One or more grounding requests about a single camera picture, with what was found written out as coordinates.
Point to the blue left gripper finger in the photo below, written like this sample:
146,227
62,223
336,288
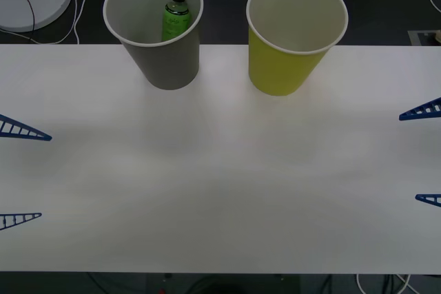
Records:
34,134
32,215

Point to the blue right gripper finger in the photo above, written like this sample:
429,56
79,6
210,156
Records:
422,197
418,112

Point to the green plastic bottle black cap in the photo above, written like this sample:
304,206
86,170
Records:
175,20

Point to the grey floor socket box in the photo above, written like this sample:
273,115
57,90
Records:
420,37

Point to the yellow-green waste bin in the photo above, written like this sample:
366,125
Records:
279,70

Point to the grey waste bin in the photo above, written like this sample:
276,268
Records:
172,63

